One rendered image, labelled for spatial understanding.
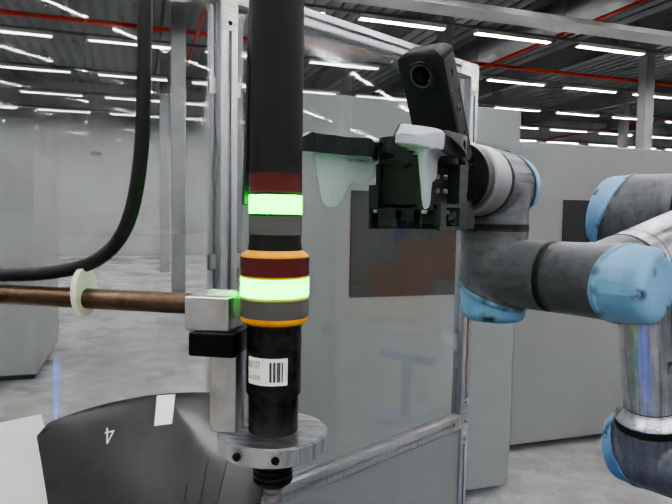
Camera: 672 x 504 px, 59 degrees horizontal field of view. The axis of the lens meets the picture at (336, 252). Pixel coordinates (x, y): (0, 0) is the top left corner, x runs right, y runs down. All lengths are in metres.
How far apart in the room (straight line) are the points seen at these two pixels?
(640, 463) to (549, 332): 3.25
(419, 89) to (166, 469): 0.40
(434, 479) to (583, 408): 2.91
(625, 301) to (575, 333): 3.90
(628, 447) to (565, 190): 3.31
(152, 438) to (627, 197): 0.74
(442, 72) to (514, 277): 0.23
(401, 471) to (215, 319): 1.39
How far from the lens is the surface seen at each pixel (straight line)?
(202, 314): 0.38
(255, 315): 0.36
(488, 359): 3.50
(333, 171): 0.50
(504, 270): 0.65
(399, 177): 0.52
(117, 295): 0.42
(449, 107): 0.55
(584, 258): 0.61
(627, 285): 0.59
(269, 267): 0.36
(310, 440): 0.38
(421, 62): 0.54
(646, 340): 1.06
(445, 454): 1.88
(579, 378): 4.60
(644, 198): 0.98
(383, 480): 1.68
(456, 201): 0.53
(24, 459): 0.78
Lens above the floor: 1.60
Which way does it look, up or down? 4 degrees down
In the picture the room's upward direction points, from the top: 1 degrees clockwise
